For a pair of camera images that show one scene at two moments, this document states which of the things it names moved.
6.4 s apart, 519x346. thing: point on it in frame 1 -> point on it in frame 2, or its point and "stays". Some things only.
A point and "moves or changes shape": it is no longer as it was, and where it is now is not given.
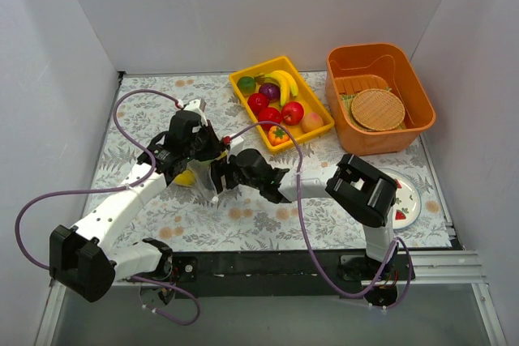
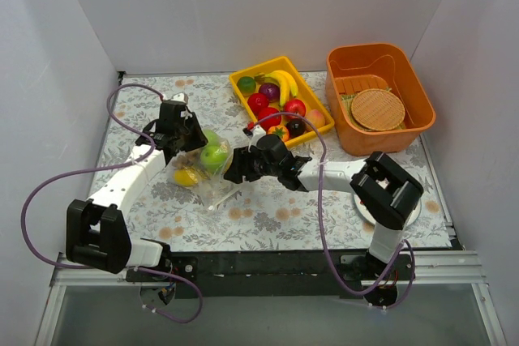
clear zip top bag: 204,190 moves or changes shape
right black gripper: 221,172 -> 244,163
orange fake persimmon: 277,135 stays
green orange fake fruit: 246,84 stays
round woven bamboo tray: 378,109 stays
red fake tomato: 257,101 stays
